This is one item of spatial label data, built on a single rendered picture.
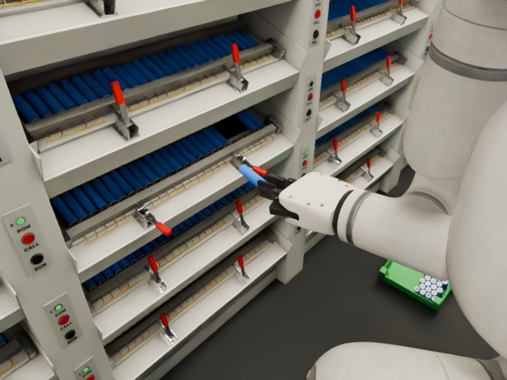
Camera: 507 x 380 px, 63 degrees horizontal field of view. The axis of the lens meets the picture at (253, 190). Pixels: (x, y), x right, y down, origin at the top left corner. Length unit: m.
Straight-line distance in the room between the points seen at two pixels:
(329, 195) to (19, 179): 0.44
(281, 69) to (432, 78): 0.58
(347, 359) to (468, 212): 0.16
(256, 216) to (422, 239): 0.64
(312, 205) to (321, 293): 0.82
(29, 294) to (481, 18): 0.70
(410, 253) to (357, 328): 0.81
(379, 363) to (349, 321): 1.00
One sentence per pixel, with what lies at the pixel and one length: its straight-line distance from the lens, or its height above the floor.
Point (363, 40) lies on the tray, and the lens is 1.25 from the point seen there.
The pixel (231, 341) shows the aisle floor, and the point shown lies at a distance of 1.30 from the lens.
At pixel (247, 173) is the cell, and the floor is 0.66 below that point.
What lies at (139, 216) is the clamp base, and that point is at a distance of 0.83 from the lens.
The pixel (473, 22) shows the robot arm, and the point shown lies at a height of 0.99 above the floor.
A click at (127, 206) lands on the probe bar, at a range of 0.83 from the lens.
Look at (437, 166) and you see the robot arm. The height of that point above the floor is 0.84.
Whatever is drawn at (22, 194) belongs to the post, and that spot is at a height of 0.73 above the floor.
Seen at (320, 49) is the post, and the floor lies 0.77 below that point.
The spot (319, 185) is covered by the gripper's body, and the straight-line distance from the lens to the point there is 0.67.
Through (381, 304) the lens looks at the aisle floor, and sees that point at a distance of 1.43.
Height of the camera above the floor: 1.08
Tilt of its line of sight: 36 degrees down
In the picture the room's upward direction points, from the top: straight up
